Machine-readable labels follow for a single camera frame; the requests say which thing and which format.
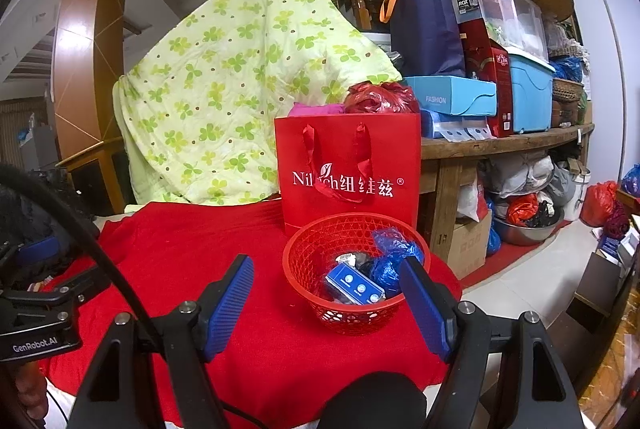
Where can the light blue storage bin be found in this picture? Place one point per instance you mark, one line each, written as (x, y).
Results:
(530, 94)

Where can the metal basin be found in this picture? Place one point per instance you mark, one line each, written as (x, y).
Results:
(525, 234)

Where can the small red plastic bag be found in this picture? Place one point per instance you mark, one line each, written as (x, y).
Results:
(522, 208)

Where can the blue white packet box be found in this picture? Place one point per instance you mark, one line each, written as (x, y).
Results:
(450, 126)

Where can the small blue white carton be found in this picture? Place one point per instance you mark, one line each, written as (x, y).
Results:
(350, 284)

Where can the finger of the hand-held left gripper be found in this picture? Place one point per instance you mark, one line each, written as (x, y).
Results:
(42, 248)
(80, 281)

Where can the large clear storage box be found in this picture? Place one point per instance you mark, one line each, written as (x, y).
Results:
(515, 14)

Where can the dark clear plastic wrapper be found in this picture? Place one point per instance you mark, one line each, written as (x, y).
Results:
(367, 270)

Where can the pink plastic bag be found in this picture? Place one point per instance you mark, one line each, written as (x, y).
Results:
(315, 109)

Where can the blue plastic bag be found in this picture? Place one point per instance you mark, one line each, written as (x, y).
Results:
(632, 179)
(565, 69)

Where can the wicker basket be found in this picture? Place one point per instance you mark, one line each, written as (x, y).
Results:
(567, 89)

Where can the brown cardboard box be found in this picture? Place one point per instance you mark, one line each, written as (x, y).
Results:
(467, 249)

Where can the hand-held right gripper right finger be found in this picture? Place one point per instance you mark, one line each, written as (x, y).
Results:
(425, 309)

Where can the red mesh plastic basket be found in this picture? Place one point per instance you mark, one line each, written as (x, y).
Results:
(350, 314)

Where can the tall red carton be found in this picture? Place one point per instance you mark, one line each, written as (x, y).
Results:
(495, 74)

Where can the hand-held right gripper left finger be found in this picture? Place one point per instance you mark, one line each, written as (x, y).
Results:
(230, 309)

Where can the green clover print quilt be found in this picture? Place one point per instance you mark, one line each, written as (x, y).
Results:
(225, 84)

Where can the red floor mat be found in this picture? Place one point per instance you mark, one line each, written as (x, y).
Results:
(510, 254)

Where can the light blue cardboard box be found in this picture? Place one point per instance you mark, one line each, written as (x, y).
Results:
(450, 96)

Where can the open cardboard box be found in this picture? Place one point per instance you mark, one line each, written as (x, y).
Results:
(595, 289)

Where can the blue plastic wrapper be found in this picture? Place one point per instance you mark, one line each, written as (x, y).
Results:
(392, 259)

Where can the red paper gift bag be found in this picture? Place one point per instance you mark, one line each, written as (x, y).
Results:
(350, 149)

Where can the red blanket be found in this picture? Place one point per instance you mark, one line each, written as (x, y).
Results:
(175, 249)

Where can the large red plastic bag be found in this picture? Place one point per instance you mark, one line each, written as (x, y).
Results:
(597, 204)

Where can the white bucket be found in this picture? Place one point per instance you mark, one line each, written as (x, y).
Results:
(580, 194)

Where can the small clear lidded box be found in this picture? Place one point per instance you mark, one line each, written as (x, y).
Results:
(465, 1)

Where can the wooden bench shelf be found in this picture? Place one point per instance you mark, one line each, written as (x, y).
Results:
(525, 141)

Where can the person's left forearm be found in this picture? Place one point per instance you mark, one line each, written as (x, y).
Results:
(22, 394)

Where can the white plastic bags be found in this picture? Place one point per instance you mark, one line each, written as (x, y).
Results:
(520, 174)

